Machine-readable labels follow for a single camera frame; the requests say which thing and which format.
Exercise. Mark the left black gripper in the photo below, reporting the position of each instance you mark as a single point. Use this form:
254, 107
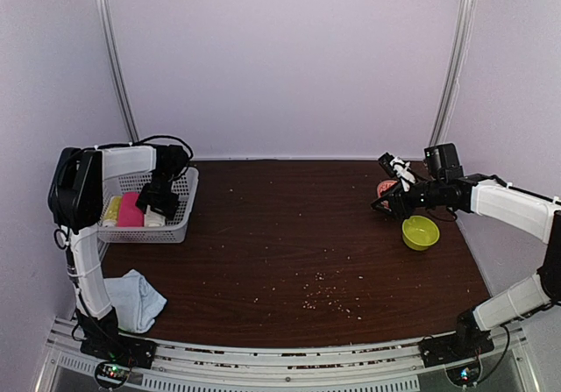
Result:
168, 210

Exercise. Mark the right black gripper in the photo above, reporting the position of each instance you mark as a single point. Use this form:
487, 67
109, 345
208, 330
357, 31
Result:
397, 200

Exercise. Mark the white terry towel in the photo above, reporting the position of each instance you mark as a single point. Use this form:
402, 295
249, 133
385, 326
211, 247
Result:
153, 219

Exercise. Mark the light blue towel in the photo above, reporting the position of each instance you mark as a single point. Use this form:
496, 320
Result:
137, 302

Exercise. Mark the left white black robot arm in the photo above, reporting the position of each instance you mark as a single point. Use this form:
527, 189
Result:
75, 199

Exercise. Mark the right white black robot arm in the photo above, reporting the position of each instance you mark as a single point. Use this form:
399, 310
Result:
514, 233

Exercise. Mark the red white patterned ceramic bowl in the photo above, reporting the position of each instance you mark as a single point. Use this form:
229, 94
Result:
387, 187

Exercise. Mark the white perforated plastic basket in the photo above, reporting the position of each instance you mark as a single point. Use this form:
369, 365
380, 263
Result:
154, 229

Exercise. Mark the lime green plastic bowl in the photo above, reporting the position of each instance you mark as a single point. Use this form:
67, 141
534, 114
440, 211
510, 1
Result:
419, 233

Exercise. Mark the yellow white cup in basket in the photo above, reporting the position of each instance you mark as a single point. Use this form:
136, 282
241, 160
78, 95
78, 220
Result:
111, 214

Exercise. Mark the left round circuit board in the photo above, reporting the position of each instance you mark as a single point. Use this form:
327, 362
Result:
110, 375

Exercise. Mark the round circuit board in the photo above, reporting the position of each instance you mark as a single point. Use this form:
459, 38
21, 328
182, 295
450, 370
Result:
464, 375
110, 375

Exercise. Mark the right round circuit board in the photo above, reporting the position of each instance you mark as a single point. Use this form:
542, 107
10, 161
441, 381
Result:
464, 375

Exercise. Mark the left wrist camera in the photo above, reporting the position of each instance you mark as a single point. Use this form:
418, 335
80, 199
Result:
170, 161

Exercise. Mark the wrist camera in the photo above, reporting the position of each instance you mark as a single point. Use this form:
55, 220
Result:
443, 163
170, 161

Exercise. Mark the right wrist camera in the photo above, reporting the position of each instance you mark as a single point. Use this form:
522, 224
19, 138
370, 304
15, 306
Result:
443, 163

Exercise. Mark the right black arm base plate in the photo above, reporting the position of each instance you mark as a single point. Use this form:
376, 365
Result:
459, 345

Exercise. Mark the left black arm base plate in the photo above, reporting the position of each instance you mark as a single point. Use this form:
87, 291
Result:
123, 350

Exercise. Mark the left aluminium frame post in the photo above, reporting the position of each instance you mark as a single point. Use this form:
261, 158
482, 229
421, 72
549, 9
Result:
116, 71

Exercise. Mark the aluminium frame post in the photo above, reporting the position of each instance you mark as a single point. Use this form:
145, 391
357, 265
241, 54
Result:
116, 71
459, 50

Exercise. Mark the right aluminium frame post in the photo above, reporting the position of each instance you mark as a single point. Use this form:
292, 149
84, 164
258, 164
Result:
459, 50

